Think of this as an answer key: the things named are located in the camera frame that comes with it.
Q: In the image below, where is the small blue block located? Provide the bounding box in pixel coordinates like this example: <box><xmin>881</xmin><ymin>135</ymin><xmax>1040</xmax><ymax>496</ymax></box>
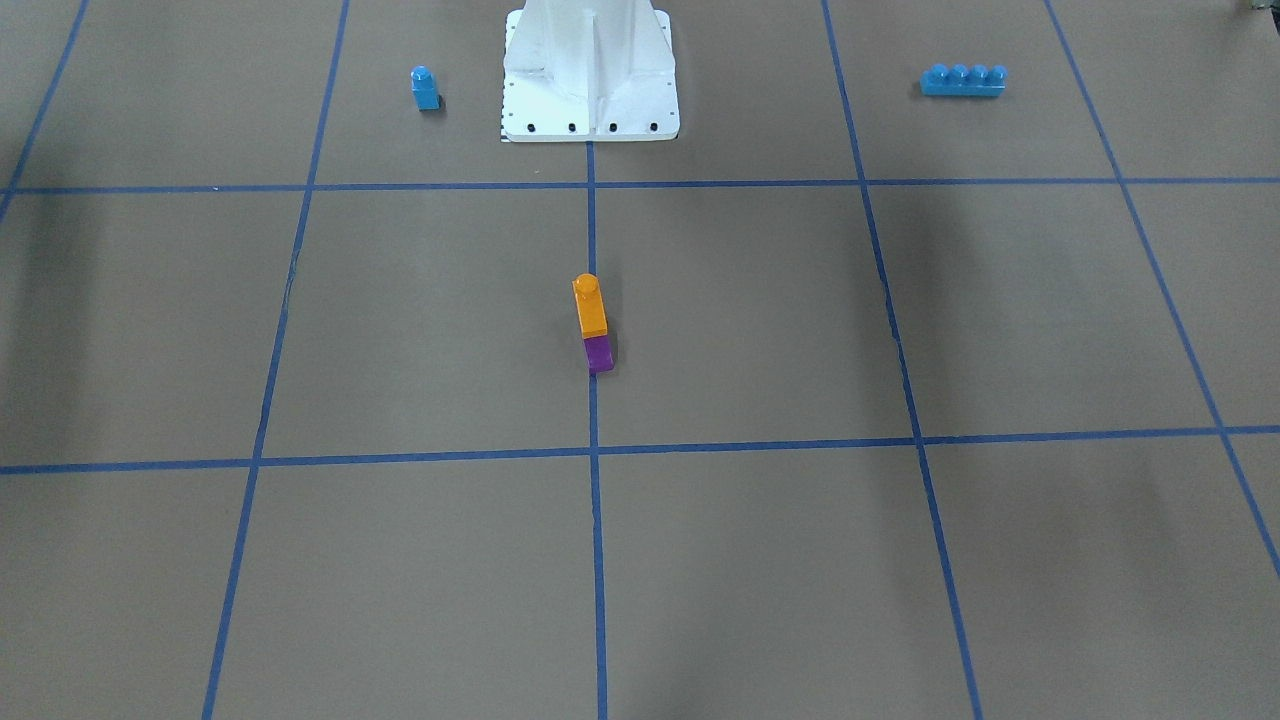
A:
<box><xmin>410</xmin><ymin>65</ymin><xmax>442</xmax><ymax>111</ymax></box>

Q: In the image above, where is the orange trapezoid block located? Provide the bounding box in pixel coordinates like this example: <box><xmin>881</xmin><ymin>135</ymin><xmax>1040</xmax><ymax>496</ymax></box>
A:
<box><xmin>572</xmin><ymin>273</ymin><xmax>608</xmax><ymax>340</ymax></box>

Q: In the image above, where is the long blue block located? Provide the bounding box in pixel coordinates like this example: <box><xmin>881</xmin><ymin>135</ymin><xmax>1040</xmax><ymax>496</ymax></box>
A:
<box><xmin>919</xmin><ymin>63</ymin><xmax>1009</xmax><ymax>97</ymax></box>

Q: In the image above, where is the purple trapezoid block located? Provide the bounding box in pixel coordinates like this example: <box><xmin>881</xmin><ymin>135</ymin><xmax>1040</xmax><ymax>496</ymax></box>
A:
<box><xmin>582</xmin><ymin>334</ymin><xmax>614</xmax><ymax>375</ymax></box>

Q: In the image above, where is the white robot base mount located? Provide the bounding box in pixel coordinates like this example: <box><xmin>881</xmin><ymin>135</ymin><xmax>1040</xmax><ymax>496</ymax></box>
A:
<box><xmin>500</xmin><ymin>1</ymin><xmax>681</xmax><ymax>143</ymax></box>

